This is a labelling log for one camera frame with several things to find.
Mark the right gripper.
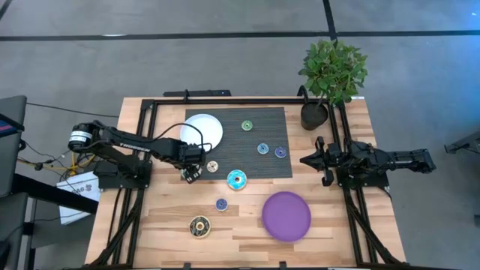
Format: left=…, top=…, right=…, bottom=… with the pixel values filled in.
left=299, top=135, right=343, bottom=188

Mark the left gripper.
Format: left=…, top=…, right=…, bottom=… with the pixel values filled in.
left=176, top=141, right=207, bottom=185

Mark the large blue donut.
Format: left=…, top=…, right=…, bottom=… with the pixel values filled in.
left=226, top=169, right=248, bottom=191

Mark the large chocolate donut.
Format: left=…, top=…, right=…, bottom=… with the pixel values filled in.
left=188, top=215, right=212, bottom=239

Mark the black plant pot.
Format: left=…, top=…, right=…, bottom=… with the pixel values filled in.
left=299, top=100, right=330, bottom=131

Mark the white round plate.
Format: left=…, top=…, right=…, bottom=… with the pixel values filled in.
left=179, top=113, right=224, bottom=152

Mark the dark grey woven placemat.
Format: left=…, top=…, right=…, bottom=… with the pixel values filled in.
left=181, top=106, right=293, bottom=182

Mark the purple round plate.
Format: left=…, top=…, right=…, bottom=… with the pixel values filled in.
left=261, top=190, right=312, bottom=243

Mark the black power strip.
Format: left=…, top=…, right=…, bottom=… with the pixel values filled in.
left=163, top=88, right=233, bottom=98

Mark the green leafy plant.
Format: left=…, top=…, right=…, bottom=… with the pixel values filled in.
left=298, top=39, right=369, bottom=106

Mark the white cardboard box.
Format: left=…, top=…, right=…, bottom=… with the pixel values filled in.
left=55, top=170, right=102, bottom=226

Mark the black desk beam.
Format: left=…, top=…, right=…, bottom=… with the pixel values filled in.
left=13, top=172, right=99, bottom=215

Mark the dark grey stand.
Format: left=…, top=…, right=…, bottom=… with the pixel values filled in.
left=444, top=130, right=480, bottom=155

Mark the dark tablet device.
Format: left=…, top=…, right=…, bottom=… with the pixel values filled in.
left=0, top=112, right=26, bottom=133

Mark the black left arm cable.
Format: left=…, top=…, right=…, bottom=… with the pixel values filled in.
left=151, top=122, right=206, bottom=152

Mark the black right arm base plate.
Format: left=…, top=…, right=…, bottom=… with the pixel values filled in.
left=334, top=157, right=390, bottom=189

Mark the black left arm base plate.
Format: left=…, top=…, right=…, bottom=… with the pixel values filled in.
left=92, top=160, right=153, bottom=190

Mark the black aluminium table frame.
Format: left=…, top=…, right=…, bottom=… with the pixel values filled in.
left=76, top=97, right=408, bottom=270

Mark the yellow floor cable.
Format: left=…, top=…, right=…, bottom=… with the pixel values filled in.
left=16, top=149, right=98, bottom=177

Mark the thin black floor cable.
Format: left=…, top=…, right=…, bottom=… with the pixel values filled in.
left=25, top=101, right=120, bottom=119

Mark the black cable bundle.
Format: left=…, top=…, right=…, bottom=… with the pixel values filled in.
left=16, top=138, right=95, bottom=182

